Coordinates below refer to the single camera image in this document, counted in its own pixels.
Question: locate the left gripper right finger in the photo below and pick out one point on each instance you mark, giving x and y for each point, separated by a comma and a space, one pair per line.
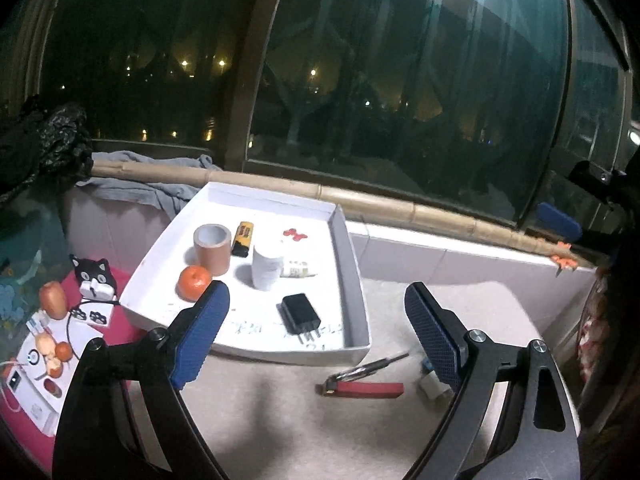
440, 332

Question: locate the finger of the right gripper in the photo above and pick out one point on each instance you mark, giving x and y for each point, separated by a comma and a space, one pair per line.
559, 222

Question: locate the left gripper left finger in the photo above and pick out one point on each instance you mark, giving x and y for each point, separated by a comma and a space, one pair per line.
193, 332

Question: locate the white plug adapter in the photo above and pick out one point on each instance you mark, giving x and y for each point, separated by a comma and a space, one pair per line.
430, 383

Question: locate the metal pen tool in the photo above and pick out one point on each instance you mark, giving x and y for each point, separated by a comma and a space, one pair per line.
366, 370

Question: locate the small glue bottle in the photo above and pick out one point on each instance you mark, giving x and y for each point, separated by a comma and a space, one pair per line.
298, 268

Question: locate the orange plastic clip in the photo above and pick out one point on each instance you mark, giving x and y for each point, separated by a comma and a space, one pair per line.
563, 258

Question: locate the orange tangerine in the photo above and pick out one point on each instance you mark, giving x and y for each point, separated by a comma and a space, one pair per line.
192, 283

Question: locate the brown tape roll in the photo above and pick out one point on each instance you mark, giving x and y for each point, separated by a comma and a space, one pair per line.
212, 247

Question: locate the white cylinder container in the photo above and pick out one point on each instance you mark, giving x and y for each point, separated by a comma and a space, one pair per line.
266, 264

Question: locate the black USB charger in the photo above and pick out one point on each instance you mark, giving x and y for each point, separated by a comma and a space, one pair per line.
299, 317

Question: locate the black cat figurine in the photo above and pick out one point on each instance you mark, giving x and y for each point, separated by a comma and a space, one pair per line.
95, 279

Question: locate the white shallow tray box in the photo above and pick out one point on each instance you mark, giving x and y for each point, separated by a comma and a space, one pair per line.
307, 229

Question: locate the bamboo pole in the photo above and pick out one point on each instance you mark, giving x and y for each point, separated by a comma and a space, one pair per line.
360, 206

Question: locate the red apple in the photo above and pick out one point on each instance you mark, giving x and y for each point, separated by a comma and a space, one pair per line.
53, 300

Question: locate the white product box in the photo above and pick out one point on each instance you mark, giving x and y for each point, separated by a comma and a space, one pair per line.
40, 396

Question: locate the black plastic bag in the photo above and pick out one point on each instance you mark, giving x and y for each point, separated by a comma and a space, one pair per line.
47, 147

